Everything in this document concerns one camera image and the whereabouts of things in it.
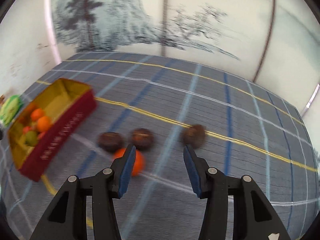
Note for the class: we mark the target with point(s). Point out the gold metal tin box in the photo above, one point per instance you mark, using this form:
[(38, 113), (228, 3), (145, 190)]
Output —
[(68, 103)]

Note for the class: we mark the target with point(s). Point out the landscape painting screen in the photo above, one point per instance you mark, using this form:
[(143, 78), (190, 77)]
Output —
[(274, 43)]

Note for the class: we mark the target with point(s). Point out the large orange mandarin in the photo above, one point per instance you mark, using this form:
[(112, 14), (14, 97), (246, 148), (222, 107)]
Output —
[(36, 114)]

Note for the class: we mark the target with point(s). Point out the green tomato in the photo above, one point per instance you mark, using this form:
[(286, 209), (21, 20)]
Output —
[(31, 138)]

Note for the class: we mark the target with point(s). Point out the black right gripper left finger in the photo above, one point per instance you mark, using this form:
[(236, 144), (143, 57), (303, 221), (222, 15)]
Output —
[(65, 216)]

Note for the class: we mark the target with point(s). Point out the grey plaid tablecloth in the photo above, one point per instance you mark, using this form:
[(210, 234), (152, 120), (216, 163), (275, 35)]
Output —
[(161, 104)]

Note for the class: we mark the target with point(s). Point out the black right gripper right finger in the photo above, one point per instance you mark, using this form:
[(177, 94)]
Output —
[(253, 215)]

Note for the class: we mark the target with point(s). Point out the small orange mandarin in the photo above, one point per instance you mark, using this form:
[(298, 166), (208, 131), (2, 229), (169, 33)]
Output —
[(139, 162)]

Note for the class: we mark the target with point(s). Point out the small red tomato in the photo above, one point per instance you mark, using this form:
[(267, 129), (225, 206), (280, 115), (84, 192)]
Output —
[(40, 135)]

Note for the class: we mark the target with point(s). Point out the green tissue pack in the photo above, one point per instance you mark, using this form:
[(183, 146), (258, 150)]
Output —
[(9, 109)]

